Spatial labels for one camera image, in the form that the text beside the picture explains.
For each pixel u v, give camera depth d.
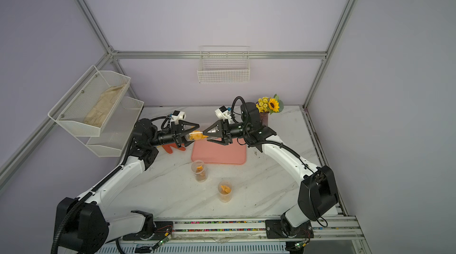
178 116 0.70
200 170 0.85
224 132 0.62
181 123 0.64
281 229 0.66
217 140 0.68
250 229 0.75
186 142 0.68
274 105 0.90
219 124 0.63
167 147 0.65
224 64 0.96
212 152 0.99
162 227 0.74
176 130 0.62
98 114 0.76
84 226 0.39
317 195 0.42
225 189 0.78
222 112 0.69
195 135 0.65
